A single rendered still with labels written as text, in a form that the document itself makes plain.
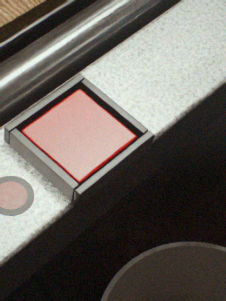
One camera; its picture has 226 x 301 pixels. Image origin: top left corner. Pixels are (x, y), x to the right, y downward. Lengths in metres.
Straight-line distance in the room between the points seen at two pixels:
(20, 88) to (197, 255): 0.65
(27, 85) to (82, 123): 0.06
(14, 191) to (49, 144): 0.04
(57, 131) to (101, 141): 0.03
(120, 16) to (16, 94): 0.12
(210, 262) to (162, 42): 0.62
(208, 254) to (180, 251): 0.04
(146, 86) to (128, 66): 0.02
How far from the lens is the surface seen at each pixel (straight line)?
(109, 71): 0.60
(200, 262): 1.20
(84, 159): 0.53
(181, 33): 0.64
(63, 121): 0.55
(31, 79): 0.59
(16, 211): 0.52
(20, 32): 0.63
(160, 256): 1.16
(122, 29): 0.64
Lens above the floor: 1.37
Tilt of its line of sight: 54 degrees down
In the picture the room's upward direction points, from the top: 12 degrees clockwise
